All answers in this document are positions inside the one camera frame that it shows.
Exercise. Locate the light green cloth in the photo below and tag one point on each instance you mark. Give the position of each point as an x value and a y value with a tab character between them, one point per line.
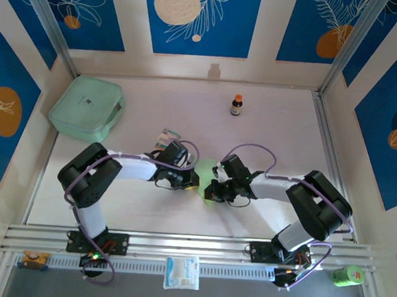
204	166

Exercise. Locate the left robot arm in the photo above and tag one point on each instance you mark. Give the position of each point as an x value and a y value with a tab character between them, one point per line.
135	169

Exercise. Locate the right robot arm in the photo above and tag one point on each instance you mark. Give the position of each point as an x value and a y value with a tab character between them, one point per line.
270	192

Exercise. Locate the small printed sachet packet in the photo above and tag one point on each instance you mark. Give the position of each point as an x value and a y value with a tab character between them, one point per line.
165	137

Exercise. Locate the white gauze packet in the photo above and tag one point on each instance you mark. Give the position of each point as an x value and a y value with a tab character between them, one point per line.
182	272

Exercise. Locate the brown bottle with orange cap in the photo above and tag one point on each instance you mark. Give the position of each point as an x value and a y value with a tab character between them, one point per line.
236	107

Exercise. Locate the black controller board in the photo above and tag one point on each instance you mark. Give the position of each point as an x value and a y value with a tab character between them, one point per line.
90	261
286	276

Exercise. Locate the mint green zipper pouch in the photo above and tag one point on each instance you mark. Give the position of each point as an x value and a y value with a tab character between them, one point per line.
85	107

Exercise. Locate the green can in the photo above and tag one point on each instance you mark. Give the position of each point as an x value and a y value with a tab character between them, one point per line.
346	276

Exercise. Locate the small orange yellow toy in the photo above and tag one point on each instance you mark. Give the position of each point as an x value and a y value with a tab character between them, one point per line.
35	259

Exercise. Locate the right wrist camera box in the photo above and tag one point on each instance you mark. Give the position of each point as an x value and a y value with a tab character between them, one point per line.
235	166

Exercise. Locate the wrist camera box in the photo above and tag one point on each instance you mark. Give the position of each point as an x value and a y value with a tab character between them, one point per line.
235	166
176	152

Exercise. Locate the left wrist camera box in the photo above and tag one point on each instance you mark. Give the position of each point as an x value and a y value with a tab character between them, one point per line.
176	152

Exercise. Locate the aluminium mounting rail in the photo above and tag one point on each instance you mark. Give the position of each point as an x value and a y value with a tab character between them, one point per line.
194	244

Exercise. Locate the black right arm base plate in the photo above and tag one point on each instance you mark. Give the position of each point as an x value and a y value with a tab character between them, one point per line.
260	252

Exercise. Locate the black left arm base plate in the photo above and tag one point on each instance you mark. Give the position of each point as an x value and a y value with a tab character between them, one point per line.
122	244

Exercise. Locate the aluminium side rail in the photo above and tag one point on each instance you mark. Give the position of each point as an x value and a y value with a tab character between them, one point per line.
326	131

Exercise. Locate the aluminium frame post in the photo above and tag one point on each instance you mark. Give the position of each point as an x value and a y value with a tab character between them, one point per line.
355	40
48	16

